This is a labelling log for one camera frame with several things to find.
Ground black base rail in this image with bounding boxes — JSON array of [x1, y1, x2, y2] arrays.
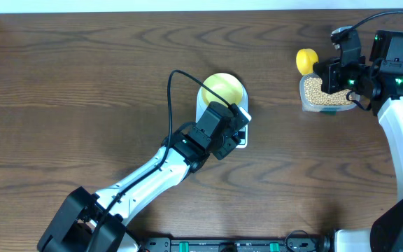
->
[[139, 234, 334, 252]]

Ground left black cable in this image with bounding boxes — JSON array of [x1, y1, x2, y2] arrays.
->
[[85, 69, 241, 252]]

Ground right black cable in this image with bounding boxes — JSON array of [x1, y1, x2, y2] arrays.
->
[[341, 10, 403, 155]]

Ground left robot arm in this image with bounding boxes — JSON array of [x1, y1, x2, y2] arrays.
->
[[37, 101, 251, 251]]

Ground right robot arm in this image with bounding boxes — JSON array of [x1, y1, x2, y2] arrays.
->
[[313, 27, 403, 251]]

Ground clear plastic container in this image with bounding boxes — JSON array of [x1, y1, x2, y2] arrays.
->
[[299, 73, 356, 112]]

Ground white digital kitchen scale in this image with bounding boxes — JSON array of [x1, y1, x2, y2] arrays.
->
[[195, 80, 249, 149]]

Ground black cable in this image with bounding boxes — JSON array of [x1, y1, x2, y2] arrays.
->
[[341, 10, 403, 155], [85, 69, 241, 252]]

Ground pale yellow bowl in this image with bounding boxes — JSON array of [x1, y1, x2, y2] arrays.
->
[[203, 73, 243, 104]]

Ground soybeans in container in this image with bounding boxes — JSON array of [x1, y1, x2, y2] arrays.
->
[[304, 77, 351, 106]]

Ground yellow measuring scoop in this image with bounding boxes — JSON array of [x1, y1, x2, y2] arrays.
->
[[296, 48, 319, 76]]

